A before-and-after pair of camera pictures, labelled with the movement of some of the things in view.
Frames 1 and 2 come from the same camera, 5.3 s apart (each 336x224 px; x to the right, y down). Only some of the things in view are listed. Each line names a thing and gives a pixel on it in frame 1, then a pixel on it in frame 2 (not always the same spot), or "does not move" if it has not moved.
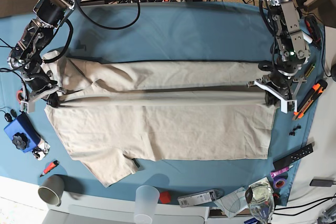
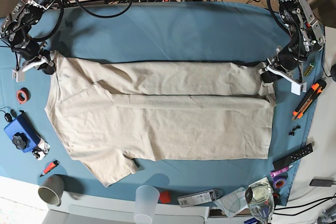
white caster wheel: (41, 150) does not move
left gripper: (279, 90) to (288, 64)
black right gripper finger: (53, 99) to (47, 68)
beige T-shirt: (109, 114) does not move
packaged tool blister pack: (199, 198) does not move
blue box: (22, 134) does not move
